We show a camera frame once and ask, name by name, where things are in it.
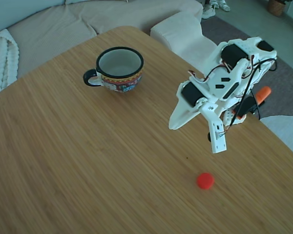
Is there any red plastic bottle cap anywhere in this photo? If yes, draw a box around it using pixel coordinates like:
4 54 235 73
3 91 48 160
196 172 215 191

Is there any white curved cushion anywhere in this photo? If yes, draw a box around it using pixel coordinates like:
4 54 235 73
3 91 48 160
150 12 218 74

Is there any painted mug with black rim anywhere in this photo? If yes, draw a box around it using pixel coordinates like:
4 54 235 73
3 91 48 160
83 46 145 96

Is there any orange and black clamp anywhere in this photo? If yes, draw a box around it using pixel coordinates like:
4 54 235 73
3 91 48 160
233 86 272 120

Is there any grey rug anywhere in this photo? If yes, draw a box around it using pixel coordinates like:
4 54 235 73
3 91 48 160
200 16 293 120

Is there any white sneaker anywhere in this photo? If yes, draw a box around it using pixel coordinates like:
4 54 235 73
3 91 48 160
201 4 217 20
216 0 231 12

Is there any white upholstered seat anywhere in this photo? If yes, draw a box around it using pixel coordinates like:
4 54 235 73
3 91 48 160
260 114 293 161

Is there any woven plant basket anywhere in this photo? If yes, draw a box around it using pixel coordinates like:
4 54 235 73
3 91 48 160
267 0 288 17

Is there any beige sofa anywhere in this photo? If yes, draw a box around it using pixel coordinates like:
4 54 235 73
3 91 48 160
0 0 204 81

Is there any white knit blanket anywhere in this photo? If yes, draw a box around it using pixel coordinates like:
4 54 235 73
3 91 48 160
0 28 20 98

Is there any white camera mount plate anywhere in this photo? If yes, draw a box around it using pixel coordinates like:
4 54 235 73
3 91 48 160
200 101 229 154

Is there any black cable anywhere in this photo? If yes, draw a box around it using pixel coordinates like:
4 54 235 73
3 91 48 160
219 59 276 135

